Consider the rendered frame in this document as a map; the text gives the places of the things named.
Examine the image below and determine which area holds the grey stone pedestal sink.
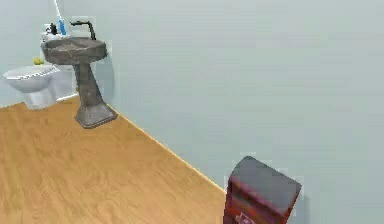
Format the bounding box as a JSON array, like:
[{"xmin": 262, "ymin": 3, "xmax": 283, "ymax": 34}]
[{"xmin": 40, "ymin": 36, "xmax": 119, "ymax": 130}]

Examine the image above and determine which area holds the black sink faucet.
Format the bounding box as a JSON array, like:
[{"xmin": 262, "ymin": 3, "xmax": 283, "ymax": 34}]
[{"xmin": 69, "ymin": 20, "xmax": 97, "ymax": 41}]

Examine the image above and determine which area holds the blue and white brush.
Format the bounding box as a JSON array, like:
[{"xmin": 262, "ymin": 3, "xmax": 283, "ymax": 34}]
[{"xmin": 53, "ymin": 0, "xmax": 68, "ymax": 36}]

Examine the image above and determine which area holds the small black bottle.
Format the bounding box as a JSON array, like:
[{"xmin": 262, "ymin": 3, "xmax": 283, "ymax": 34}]
[{"xmin": 45, "ymin": 22, "xmax": 59, "ymax": 36}]

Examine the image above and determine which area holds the white toilet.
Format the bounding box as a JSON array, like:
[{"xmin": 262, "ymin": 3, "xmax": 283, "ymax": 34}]
[{"xmin": 2, "ymin": 31, "xmax": 79, "ymax": 111}]

